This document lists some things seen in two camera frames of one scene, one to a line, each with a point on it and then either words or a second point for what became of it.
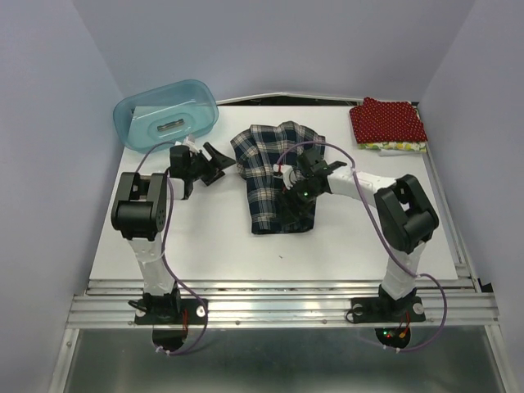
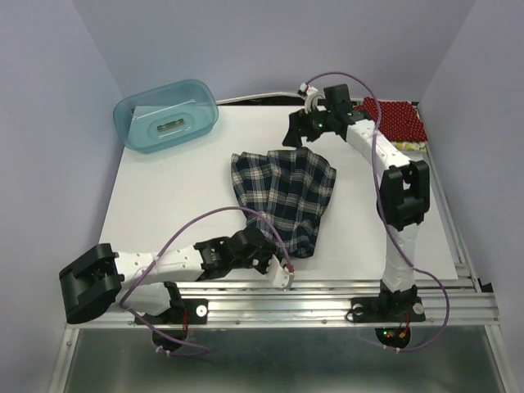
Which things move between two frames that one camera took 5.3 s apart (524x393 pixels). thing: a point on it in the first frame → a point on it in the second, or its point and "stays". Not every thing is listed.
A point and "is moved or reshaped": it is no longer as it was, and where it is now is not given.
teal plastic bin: (157, 118) stays
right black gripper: (298, 208) → (298, 128)
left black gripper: (219, 160) → (268, 249)
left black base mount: (167, 309) stays
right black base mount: (386, 309) stays
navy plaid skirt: (258, 150) is moved or reshaped
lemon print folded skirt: (417, 146) stays
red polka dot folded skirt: (376, 122) stays
